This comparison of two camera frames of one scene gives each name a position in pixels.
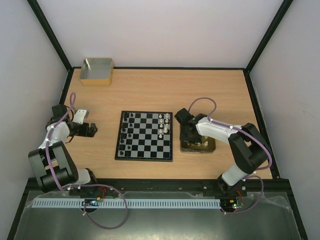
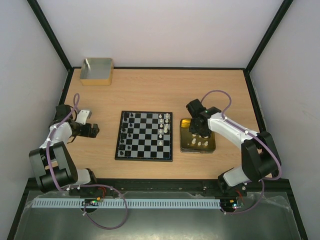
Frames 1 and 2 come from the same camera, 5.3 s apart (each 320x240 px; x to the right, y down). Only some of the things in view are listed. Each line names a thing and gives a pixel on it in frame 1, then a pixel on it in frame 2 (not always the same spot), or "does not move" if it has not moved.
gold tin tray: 207,145 does not move
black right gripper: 189,136 to 198,127
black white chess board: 145,136 does not move
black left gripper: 92,132 does not move
